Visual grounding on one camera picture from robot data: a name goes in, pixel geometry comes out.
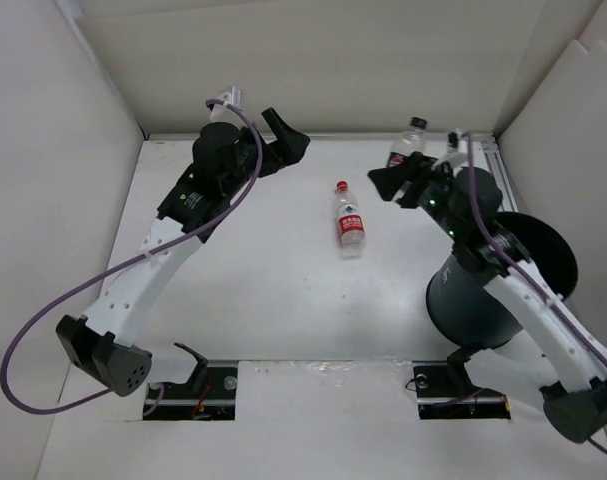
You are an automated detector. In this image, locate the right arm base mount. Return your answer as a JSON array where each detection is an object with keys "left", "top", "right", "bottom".
[{"left": 405, "top": 361, "right": 511, "bottom": 420}]

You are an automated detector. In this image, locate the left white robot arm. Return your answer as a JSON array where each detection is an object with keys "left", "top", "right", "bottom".
[{"left": 56, "top": 108, "right": 310, "bottom": 397}]

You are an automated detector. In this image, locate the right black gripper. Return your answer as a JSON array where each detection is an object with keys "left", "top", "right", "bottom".
[{"left": 367, "top": 151, "right": 466, "bottom": 242}]

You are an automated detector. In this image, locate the clear bottle black cap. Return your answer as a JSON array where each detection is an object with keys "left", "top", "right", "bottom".
[{"left": 386, "top": 116, "right": 429, "bottom": 170}]

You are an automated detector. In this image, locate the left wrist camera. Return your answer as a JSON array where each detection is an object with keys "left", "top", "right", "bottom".
[{"left": 208, "top": 86, "right": 244, "bottom": 124}]

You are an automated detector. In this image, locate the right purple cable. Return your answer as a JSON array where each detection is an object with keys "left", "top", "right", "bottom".
[{"left": 457, "top": 130, "right": 607, "bottom": 464}]

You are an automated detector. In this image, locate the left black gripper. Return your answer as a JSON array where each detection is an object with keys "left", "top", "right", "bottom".
[{"left": 223, "top": 110, "right": 309, "bottom": 198}]

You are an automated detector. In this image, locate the clear bottle red cap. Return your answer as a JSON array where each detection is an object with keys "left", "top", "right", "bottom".
[{"left": 335, "top": 181, "right": 365, "bottom": 258}]

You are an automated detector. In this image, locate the dark blue round bin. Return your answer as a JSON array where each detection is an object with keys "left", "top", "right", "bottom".
[{"left": 426, "top": 212, "right": 578, "bottom": 348}]

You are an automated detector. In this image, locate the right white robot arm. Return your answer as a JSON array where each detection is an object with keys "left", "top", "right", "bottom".
[{"left": 368, "top": 153, "right": 607, "bottom": 444}]

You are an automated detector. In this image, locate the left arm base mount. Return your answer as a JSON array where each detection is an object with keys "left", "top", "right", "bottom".
[{"left": 142, "top": 361, "right": 239, "bottom": 422}]

